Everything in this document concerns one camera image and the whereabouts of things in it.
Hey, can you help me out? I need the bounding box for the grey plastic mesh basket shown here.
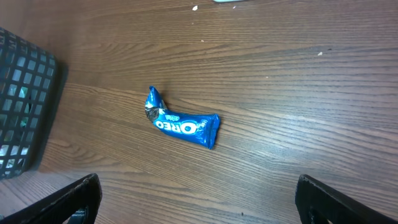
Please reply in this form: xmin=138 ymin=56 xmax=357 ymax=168
xmin=1 ymin=29 xmax=62 ymax=179

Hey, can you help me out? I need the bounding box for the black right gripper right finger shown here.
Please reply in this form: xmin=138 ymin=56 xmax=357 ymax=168
xmin=295 ymin=174 xmax=397 ymax=224

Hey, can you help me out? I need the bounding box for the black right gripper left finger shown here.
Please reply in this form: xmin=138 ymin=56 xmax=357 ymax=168
xmin=1 ymin=173 xmax=102 ymax=224

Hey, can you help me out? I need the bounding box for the blue Oreo cookie pack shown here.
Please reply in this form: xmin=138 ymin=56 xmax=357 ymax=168
xmin=145 ymin=86 xmax=221 ymax=149

